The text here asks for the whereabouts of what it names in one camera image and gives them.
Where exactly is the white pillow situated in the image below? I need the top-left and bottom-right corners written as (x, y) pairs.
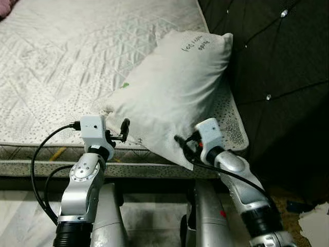
top-left (100, 30), bottom-right (234, 170)

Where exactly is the silver right robot leg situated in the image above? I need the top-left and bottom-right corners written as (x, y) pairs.
top-left (180, 180), bottom-right (234, 247)

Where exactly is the silver robot leg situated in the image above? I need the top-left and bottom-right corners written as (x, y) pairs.
top-left (90, 181), bottom-right (129, 247)
top-left (180, 180), bottom-right (234, 247)

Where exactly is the silver left robot leg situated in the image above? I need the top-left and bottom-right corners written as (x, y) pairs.
top-left (90, 181), bottom-right (129, 247)

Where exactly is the white quilted mattress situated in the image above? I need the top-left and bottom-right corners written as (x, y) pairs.
top-left (0, 0), bottom-right (250, 179)

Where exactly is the brown shaggy rug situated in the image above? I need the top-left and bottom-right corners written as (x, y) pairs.
top-left (267, 188), bottom-right (309, 247)

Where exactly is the small black object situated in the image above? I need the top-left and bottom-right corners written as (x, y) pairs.
top-left (285, 201), bottom-right (314, 214)

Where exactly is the dark brown tufted headboard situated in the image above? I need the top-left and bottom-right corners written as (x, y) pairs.
top-left (198, 0), bottom-right (329, 206)

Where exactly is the white torn paper sheet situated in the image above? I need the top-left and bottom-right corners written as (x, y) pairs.
top-left (298, 202), bottom-right (329, 247)

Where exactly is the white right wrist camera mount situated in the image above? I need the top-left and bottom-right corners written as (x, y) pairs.
top-left (194, 118), bottom-right (225, 151)

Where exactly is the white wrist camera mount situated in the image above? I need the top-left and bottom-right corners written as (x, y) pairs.
top-left (80, 115), bottom-right (111, 151)
top-left (194, 118), bottom-right (225, 151)

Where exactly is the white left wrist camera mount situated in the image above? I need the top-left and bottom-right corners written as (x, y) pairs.
top-left (80, 115), bottom-right (111, 151)

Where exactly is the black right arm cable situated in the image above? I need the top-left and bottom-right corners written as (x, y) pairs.
top-left (175, 135), bottom-right (276, 204)

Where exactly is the short black left arm cable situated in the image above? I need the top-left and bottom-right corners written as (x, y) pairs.
top-left (44, 164), bottom-right (75, 224)

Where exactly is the long black left arm cable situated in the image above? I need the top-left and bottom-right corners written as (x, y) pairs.
top-left (30, 121), bottom-right (82, 226)

